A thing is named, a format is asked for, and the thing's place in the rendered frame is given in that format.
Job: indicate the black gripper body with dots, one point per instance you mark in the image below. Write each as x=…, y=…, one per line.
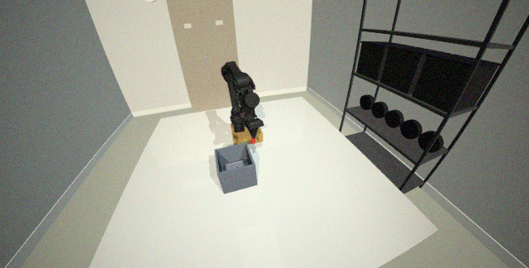
x=252, y=122

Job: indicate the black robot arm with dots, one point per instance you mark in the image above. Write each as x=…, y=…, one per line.
x=239, y=83

